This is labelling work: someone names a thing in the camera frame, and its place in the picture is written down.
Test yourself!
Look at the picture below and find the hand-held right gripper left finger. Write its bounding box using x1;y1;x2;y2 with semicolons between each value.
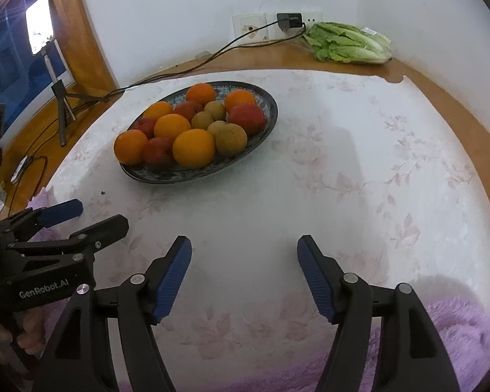
33;235;193;392

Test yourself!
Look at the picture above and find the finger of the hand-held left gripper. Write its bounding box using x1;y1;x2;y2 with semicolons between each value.
0;199;84;242
10;214;129;263

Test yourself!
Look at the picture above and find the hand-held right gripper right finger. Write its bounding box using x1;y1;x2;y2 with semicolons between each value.
296;235;460;392

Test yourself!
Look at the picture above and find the small orange with stalk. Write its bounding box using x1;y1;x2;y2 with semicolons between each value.
114;130;149;166

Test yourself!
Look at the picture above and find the red apple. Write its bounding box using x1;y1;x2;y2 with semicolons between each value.
142;137;176;171
131;117;156;139
227;104;267;136
174;100;205;121

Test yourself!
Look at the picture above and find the blue patterned ceramic plate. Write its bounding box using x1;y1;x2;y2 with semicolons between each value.
119;81;279;184

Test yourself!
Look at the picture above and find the large orange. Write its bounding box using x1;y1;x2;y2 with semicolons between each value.
224;89;257;112
172;129;217;169

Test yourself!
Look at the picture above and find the person's left hand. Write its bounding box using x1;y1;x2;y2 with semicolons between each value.
0;308;45;350

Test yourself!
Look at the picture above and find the phone on table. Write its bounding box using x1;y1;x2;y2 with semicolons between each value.
10;157;29;184

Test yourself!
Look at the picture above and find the small black tripod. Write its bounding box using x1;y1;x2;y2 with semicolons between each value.
43;51;115;148

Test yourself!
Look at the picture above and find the fuzzy purple blanket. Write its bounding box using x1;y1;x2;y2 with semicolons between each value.
26;188;490;392

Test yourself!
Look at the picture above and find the dark blue window pane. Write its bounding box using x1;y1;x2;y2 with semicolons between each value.
0;0;72;131

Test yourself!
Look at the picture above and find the bright light panel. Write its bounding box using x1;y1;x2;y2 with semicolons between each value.
25;0;55;56

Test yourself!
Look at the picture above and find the bagged green lettuce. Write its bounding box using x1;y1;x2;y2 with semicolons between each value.
302;22;393;65

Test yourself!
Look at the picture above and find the black charger plug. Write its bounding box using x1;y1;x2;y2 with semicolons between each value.
277;12;305;31

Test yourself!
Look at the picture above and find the thin black cable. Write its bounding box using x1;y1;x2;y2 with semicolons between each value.
0;102;90;209

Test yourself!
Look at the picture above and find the wooden window frame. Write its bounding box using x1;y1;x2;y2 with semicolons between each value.
41;0;119;88

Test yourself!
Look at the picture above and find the black charger cable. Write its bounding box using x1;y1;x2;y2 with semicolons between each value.
106;22;307;99

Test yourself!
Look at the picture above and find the white wall socket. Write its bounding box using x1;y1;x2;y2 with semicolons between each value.
233;14;268;46
265;11;324;42

